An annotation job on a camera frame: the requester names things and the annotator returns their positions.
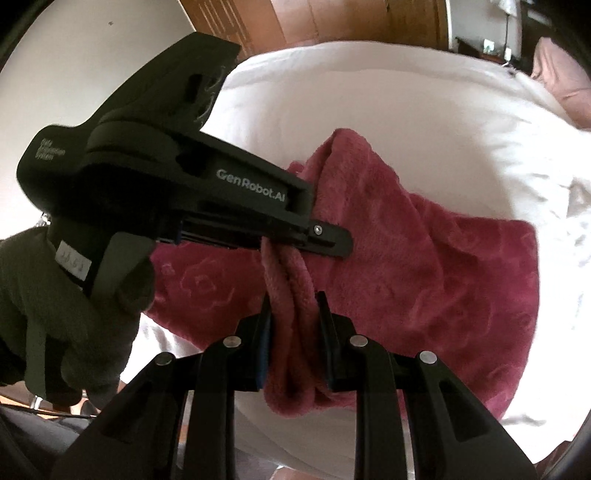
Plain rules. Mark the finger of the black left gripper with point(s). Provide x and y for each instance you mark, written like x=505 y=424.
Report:
x=324 y=239

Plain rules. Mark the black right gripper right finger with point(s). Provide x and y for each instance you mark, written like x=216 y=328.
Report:
x=413 y=414

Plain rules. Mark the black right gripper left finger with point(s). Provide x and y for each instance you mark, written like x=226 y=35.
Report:
x=174 y=420

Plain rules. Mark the left hand in dark glove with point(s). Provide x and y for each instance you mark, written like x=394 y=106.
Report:
x=98 y=335

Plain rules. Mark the white bed sheet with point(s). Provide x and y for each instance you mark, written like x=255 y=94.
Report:
x=473 y=137

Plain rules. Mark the wooden wardrobe door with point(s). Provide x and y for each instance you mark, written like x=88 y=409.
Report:
x=261 y=26

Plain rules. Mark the dark bedside table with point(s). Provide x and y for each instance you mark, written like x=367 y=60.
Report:
x=480 y=49

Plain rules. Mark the pink pillow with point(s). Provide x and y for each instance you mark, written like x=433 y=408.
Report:
x=565 y=79

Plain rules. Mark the bedside lamp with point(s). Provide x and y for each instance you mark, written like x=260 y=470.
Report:
x=510 y=10

